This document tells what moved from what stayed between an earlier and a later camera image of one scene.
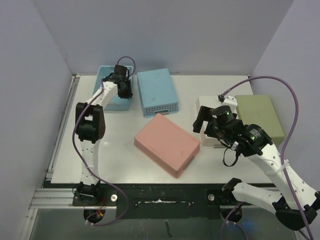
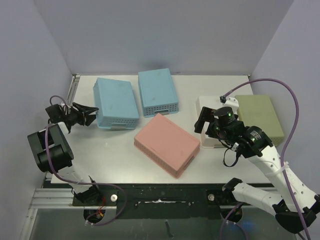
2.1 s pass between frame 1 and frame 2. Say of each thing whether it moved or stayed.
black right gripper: stayed
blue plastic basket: stayed
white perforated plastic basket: stayed
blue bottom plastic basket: moved
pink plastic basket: stayed
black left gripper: moved
